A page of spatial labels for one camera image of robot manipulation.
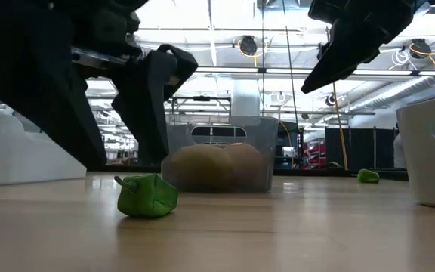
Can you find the yellow toy lemon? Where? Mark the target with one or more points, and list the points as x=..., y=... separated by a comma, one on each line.
x=202, y=166

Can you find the green toy pepper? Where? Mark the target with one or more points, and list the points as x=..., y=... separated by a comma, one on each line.
x=149, y=198
x=368, y=176

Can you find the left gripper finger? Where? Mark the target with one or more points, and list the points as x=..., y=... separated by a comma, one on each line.
x=145, y=106
x=32, y=75

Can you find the white plastic basket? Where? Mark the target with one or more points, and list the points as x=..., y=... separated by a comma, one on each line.
x=32, y=166
x=417, y=162

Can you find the orange toy fruit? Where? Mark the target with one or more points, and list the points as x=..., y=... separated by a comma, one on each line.
x=247, y=162

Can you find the person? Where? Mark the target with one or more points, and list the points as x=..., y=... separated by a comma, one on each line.
x=397, y=151

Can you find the silver ventilation duct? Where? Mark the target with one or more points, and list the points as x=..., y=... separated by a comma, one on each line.
x=410, y=88

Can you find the long ceiling light bar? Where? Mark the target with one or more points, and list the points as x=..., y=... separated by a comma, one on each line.
x=240, y=70

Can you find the red shelf items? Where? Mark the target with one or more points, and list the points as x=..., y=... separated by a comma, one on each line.
x=315, y=155

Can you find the black partition panel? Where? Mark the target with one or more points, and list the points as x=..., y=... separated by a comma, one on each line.
x=357, y=151

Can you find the black metal table frame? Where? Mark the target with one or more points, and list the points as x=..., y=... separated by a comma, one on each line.
x=308, y=172

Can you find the black equipment rack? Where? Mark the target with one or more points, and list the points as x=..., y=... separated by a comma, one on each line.
x=283, y=140

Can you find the grey translucent plastic basket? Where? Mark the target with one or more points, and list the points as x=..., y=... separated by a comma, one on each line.
x=263, y=132

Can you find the white building column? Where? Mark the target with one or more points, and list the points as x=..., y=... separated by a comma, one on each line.
x=245, y=98

